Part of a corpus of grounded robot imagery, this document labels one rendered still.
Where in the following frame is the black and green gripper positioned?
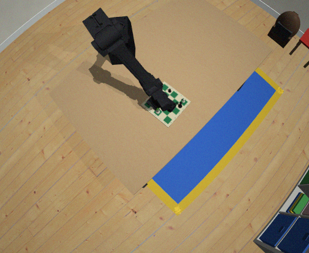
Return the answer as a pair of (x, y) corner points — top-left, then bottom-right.
(146, 97), (160, 110)

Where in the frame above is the green and cream chessboard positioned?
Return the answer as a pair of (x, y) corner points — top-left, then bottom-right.
(141, 82), (191, 127)

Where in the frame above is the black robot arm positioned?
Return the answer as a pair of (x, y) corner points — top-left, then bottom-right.
(82, 8), (176, 113)

